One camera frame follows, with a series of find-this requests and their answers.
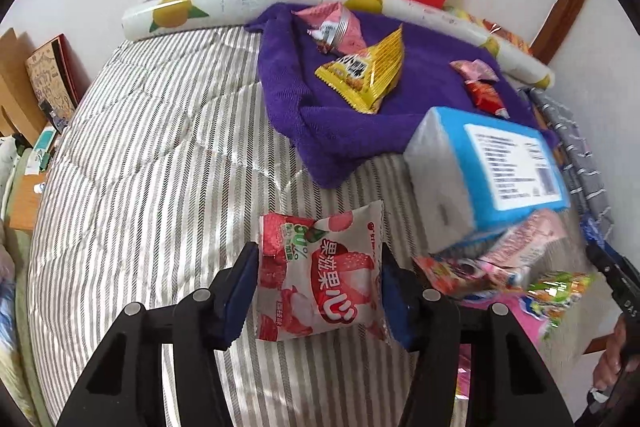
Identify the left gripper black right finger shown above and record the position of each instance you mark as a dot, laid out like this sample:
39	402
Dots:
509	386

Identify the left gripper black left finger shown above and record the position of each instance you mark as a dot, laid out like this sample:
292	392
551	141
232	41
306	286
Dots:
121	384

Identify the green snack packet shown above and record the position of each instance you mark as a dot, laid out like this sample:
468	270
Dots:
551	295

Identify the pink patterned snack packet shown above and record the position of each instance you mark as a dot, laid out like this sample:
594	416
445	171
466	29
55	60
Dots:
522	245

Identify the blue snack packet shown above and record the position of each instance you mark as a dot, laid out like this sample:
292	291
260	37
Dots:
591	231

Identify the red white lychee jelly packet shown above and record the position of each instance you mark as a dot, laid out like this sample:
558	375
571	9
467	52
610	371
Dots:
319	275

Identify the small red snack packet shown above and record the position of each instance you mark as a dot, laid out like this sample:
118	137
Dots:
486	98

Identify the yellow snack packet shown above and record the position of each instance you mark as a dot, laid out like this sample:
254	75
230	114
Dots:
363	79

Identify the pink silver snack packet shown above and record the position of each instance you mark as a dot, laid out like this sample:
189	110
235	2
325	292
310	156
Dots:
334	28

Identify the pink cartoon snack stick packet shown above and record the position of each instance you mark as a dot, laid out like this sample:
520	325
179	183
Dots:
459	278

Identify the right hand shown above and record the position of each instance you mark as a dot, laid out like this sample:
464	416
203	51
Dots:
606	371

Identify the wooden side table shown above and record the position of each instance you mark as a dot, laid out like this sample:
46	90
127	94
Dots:
24	202

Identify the blue tissue pack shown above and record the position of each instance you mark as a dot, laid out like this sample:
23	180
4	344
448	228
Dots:
475	176

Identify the grey checked folded cloth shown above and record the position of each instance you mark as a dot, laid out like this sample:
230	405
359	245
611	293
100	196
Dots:
578	168

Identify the striped quilted bed cover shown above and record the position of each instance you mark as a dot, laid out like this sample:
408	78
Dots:
165	173

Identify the small pink candy packet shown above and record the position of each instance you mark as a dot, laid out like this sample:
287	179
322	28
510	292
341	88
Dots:
476	70

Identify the orange chips bag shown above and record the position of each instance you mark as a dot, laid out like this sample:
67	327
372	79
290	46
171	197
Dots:
493	28

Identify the lemon print rolled mat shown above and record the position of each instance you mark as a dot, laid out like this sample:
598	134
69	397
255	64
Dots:
516	64

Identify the brown wooden door frame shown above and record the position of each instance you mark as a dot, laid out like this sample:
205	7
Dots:
555	29

